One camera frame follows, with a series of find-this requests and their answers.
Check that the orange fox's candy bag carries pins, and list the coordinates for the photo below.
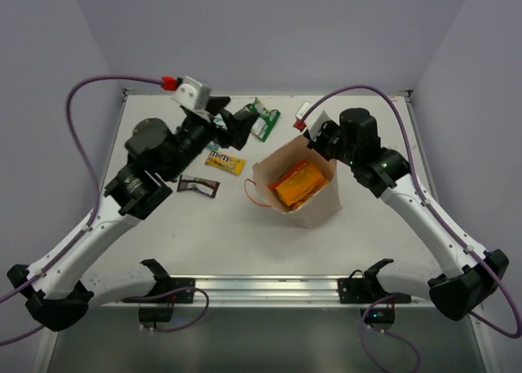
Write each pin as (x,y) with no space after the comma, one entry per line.
(287,174)

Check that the aluminium front rail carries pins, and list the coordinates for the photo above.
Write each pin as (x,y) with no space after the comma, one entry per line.
(265,289)

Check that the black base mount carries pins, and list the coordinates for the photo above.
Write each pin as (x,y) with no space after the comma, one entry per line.
(158,306)
(377,307)

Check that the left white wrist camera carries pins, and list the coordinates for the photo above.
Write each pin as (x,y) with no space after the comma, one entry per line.
(190,93)

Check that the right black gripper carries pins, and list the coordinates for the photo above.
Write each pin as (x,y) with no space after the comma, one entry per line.
(317,144)

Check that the beige paper bag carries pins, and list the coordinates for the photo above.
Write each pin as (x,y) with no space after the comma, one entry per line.
(316,209)

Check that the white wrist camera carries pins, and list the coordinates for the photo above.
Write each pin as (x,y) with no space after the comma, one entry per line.
(190,93)
(312,125)

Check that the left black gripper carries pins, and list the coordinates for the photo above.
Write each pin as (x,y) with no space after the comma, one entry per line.
(223,117)

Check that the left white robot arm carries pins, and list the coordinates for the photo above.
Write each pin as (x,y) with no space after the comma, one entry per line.
(58,289)

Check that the teal fox's candy bag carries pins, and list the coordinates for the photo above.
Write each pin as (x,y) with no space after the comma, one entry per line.
(213,145)

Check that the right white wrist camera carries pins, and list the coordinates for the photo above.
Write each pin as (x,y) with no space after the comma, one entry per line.
(312,125)

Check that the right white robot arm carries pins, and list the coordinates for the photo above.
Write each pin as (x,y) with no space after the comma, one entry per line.
(463,277)

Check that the brown chocolate bar wrapper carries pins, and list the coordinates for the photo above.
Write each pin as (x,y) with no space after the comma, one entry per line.
(203,186)

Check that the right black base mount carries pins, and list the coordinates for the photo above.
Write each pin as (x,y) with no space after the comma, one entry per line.
(377,307)

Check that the green snack pouch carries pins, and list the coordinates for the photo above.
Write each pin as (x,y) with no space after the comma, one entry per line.
(266,121)

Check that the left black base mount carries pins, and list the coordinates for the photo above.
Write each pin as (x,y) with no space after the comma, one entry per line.
(158,306)

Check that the orange snack bag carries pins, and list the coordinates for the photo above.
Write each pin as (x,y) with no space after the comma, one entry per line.
(309,195)
(302,182)

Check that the yellow m&m's packet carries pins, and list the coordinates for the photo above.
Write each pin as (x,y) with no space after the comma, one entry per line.
(225,162)

